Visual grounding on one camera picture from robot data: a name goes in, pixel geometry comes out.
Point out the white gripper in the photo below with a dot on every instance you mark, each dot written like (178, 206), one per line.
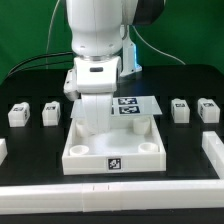
(96, 81)

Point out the white square tabletop tray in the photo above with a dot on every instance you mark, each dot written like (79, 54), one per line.
(133, 144)

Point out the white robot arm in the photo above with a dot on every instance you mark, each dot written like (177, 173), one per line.
(98, 30)

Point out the white sheet with fiducial markers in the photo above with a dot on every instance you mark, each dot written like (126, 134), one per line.
(118, 106)

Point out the white block at left edge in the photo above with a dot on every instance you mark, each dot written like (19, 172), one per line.
(3, 150)

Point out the white right fence bar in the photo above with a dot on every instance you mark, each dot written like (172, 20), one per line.
(214, 149)

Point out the white fence bar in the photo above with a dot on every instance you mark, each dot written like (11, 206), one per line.
(119, 196)
(214, 149)

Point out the white front fence bar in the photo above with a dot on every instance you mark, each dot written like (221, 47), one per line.
(119, 196)

